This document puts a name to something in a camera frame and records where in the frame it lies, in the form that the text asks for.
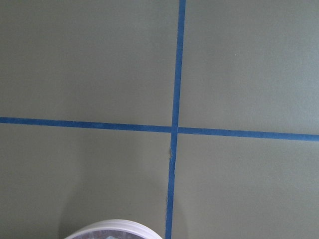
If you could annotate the pink bowl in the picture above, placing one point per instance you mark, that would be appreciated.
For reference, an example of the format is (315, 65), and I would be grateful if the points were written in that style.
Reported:
(115, 229)

